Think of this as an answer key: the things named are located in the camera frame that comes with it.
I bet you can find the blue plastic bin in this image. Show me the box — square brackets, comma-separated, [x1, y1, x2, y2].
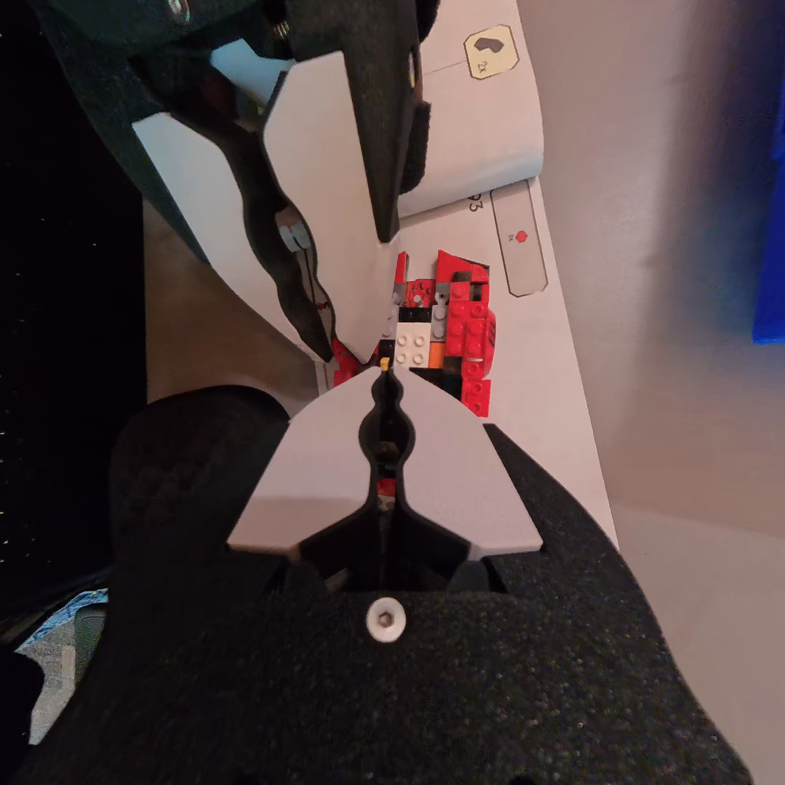
[751, 181, 785, 345]

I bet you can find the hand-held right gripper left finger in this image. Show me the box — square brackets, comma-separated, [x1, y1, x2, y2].
[226, 367, 387, 590]

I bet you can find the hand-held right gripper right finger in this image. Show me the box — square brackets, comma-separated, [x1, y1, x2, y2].
[386, 368, 545, 590]

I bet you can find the white instruction booklet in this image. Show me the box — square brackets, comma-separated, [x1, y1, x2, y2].
[294, 0, 619, 553]

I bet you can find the red toy brick car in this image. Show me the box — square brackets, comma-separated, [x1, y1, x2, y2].
[331, 248, 499, 510]

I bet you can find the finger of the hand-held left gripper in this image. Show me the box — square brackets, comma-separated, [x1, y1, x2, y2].
[130, 112, 336, 364]
[262, 51, 401, 364]

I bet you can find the blue patterned cloth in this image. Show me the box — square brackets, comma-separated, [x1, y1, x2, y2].
[13, 588, 110, 746]

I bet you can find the black dimpled wrist rest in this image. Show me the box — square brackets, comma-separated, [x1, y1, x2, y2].
[110, 385, 292, 583]

